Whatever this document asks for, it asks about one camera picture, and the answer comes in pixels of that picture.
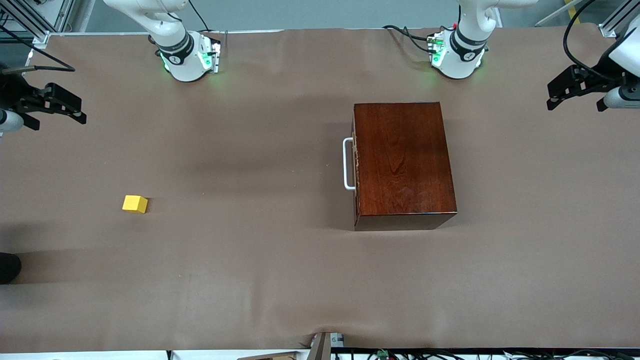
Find yellow block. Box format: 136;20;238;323
122;194;149;215

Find light wood drawer white handle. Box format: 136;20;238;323
342;104;360;228

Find yellow floor tape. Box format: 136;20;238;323
564;0;584;26

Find dark brown wooden cabinet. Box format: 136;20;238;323
352;102;458;232

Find black rounded object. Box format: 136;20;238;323
0;252;22;285

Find brown table cover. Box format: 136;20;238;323
0;22;640;354

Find black right arm base cable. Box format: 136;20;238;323
187;0;215;34

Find black left arm base cables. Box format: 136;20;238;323
382;24;443;54

